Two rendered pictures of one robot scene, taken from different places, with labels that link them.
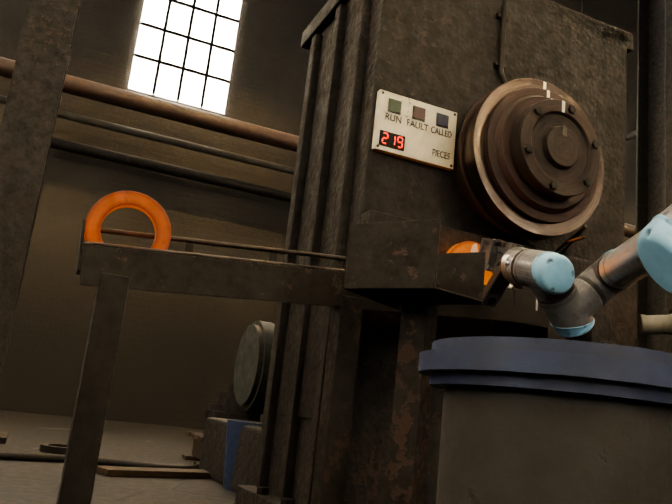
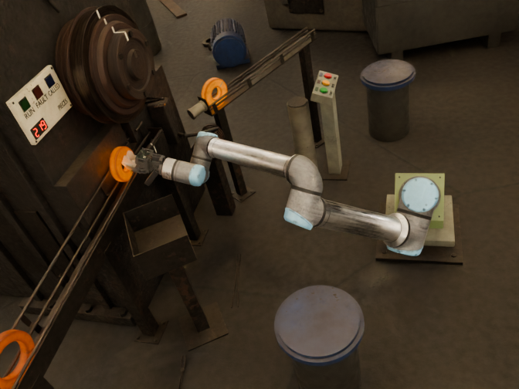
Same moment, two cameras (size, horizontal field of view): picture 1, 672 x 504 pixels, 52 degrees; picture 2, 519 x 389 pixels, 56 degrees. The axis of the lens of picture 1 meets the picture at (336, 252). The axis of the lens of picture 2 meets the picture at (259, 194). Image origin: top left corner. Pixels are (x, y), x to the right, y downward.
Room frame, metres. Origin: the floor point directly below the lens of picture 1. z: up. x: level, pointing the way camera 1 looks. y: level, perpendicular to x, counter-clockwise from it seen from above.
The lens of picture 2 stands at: (0.15, 0.49, 1.91)
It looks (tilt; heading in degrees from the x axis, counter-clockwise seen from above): 40 degrees down; 316
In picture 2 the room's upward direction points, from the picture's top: 14 degrees counter-clockwise
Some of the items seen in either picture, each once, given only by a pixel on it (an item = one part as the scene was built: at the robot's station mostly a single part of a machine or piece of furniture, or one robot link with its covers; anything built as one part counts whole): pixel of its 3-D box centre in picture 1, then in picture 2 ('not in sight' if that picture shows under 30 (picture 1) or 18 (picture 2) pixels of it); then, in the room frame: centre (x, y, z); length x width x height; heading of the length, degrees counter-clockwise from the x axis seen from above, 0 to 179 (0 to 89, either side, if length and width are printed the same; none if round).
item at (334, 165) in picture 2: not in sight; (330, 128); (1.47, -1.46, 0.31); 0.24 x 0.16 x 0.62; 112
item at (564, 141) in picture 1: (557, 149); (133, 65); (1.80, -0.58, 1.11); 0.28 x 0.06 x 0.28; 112
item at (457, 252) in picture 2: not in sight; (418, 227); (0.83, -1.18, 0.04); 0.40 x 0.40 x 0.08; 23
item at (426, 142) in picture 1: (415, 130); (42, 104); (1.86, -0.19, 1.15); 0.26 x 0.02 x 0.18; 112
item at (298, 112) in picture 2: not in sight; (303, 140); (1.60, -1.36, 0.26); 0.12 x 0.12 x 0.52
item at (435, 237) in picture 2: not in sight; (418, 218); (0.83, -1.18, 0.10); 0.32 x 0.32 x 0.04; 23
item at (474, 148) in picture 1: (534, 159); (113, 65); (1.89, -0.55, 1.11); 0.47 x 0.06 x 0.47; 112
